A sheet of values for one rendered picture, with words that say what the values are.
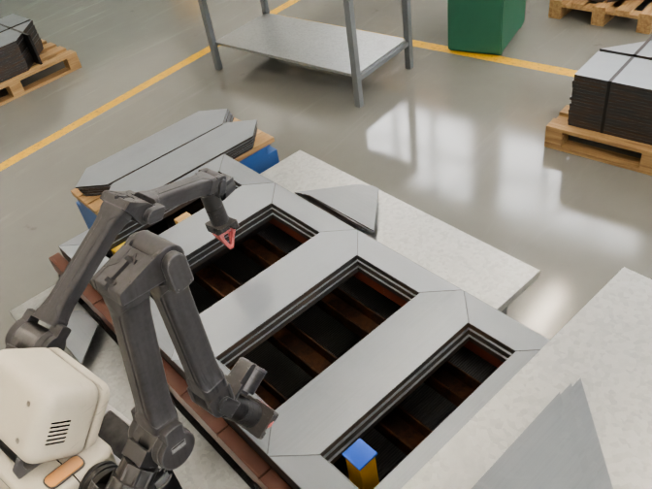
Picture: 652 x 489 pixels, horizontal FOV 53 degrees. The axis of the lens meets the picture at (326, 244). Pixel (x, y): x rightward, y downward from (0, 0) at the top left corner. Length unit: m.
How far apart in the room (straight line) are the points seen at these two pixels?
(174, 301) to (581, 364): 0.91
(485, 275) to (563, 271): 1.18
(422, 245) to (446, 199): 1.46
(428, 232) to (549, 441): 1.12
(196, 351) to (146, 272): 0.23
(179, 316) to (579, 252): 2.57
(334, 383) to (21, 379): 0.80
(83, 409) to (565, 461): 0.91
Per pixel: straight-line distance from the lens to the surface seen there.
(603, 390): 1.54
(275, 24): 5.65
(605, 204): 3.77
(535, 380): 1.53
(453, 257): 2.25
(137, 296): 1.05
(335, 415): 1.70
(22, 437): 1.31
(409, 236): 2.34
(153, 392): 1.19
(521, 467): 1.38
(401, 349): 1.81
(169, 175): 2.73
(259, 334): 1.95
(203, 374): 1.26
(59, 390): 1.28
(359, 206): 2.43
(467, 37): 5.26
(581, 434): 1.46
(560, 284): 3.26
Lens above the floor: 2.26
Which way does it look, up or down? 40 degrees down
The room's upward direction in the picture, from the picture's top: 10 degrees counter-clockwise
